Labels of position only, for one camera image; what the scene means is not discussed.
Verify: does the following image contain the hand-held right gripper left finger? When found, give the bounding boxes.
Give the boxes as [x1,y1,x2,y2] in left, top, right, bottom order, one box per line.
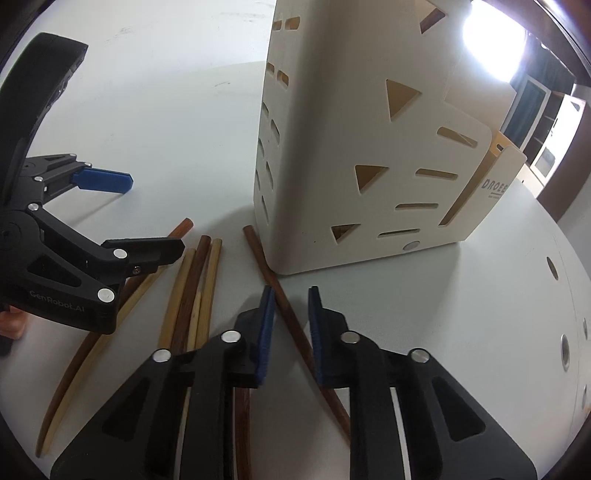
[50,285,278,480]

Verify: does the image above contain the light bamboo chopstick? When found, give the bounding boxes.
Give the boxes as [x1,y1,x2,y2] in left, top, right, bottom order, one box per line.
[158,248,197,352]
[194,237,223,349]
[186,281,204,350]
[39,265,167,457]

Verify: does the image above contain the person's left hand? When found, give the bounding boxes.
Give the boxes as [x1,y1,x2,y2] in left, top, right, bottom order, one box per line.
[0,308,25,342]

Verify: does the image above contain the dark framed glass door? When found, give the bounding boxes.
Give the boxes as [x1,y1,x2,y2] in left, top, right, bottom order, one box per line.
[501,76,550,151]

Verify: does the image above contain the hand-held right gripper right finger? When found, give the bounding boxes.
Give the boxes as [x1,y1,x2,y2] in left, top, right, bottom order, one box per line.
[308,285,539,480]

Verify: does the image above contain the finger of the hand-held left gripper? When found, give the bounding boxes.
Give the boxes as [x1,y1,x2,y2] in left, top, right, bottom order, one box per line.
[0,205,186,334]
[17,154,134,208]

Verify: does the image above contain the cream cutout utensil holder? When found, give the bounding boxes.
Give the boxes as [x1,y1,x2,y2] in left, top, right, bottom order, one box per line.
[252,0,528,278]

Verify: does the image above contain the wooden cabinet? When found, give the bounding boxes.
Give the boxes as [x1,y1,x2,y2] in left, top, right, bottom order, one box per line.
[526,80,591,201]

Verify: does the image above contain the dark brown wooden chopstick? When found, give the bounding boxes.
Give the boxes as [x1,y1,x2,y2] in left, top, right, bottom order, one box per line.
[419,8,447,36]
[171,234,213,356]
[233,387,254,480]
[243,224,354,448]
[36,218,194,455]

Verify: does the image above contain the bright window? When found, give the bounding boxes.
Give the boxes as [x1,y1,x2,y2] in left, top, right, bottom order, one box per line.
[462,0,552,86]

